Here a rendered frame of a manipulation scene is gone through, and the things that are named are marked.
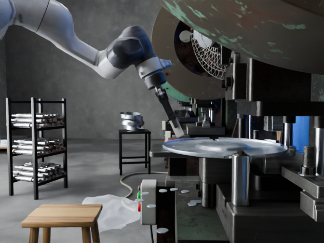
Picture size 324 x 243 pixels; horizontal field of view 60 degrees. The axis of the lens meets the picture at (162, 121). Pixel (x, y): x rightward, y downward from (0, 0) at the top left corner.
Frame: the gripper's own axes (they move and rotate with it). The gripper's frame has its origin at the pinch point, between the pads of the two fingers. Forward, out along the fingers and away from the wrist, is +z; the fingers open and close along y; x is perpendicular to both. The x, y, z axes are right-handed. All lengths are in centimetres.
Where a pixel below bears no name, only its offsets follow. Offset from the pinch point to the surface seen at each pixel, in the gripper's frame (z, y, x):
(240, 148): 7.1, 38.2, 11.5
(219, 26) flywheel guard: -14, 69, 10
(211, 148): 4.4, 38.1, 5.5
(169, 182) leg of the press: 14.3, 11.9, -9.4
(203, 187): 12.1, 37.5, 0.3
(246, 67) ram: -8.7, 38.2, 19.8
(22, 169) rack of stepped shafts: -12, -169, -157
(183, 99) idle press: -9, -271, 21
